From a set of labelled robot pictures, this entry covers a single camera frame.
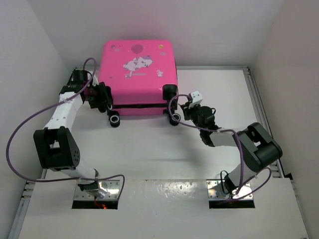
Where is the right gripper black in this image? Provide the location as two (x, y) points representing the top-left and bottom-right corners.
(183, 101), (205, 132)

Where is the pink suitcase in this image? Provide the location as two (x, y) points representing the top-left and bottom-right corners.
(98, 39), (180, 127)

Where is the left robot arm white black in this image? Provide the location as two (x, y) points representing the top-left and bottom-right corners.
(33, 70), (113, 199)

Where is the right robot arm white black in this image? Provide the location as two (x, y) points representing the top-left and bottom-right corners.
(180, 102), (283, 195)

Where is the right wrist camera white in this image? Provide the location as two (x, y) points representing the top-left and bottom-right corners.
(188, 91), (203, 109)

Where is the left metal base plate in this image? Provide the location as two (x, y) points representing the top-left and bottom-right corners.
(74, 180), (120, 201)

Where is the metal base plate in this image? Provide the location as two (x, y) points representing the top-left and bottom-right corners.
(74, 180), (120, 201)
(206, 179), (253, 202)

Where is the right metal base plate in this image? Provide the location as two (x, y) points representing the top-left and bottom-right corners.
(206, 179), (253, 202)

